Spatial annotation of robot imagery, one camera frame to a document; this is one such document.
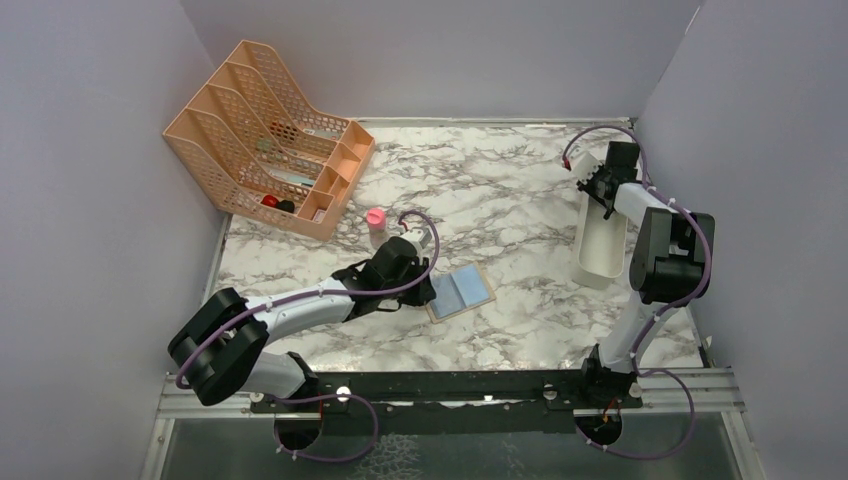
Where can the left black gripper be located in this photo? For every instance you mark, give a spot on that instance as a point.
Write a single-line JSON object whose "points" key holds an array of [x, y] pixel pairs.
{"points": [[422, 294]]}

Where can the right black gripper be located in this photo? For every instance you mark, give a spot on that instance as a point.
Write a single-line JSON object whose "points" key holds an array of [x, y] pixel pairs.
{"points": [[587, 188]]}

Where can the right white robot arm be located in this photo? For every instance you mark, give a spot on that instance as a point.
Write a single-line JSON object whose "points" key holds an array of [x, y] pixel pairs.
{"points": [[627, 227]]}

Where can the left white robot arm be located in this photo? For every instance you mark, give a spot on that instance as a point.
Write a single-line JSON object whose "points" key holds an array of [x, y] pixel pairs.
{"points": [[221, 351]]}

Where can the pink capped small bottle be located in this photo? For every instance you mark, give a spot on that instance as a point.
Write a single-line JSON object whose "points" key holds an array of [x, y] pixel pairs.
{"points": [[376, 221]]}

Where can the white oblong tray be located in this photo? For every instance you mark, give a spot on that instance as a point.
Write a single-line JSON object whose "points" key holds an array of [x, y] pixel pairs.
{"points": [[599, 246]]}

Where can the black round object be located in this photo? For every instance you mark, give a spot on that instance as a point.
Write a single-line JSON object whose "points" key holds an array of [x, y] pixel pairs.
{"points": [[286, 206]]}

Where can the red round object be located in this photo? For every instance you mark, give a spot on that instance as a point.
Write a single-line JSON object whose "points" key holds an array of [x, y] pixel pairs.
{"points": [[270, 201]]}

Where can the peach mesh file organizer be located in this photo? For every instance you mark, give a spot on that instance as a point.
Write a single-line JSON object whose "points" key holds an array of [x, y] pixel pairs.
{"points": [[250, 131]]}

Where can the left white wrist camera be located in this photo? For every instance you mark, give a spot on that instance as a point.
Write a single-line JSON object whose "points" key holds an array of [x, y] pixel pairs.
{"points": [[419, 238]]}

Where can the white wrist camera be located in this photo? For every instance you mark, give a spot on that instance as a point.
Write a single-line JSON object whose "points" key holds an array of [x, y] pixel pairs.
{"points": [[419, 238], [584, 168]]}

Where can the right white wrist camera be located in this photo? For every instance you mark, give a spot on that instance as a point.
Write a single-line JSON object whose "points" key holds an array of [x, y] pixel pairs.
{"points": [[584, 168]]}

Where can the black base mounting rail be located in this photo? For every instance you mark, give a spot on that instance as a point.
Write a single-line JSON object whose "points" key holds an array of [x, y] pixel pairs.
{"points": [[443, 402]]}

